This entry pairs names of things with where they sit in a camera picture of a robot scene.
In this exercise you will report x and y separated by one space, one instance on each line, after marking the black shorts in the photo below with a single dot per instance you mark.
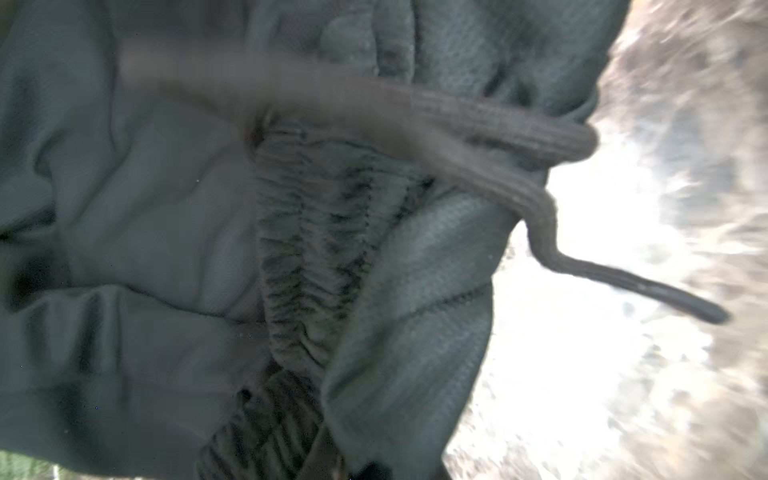
256 239

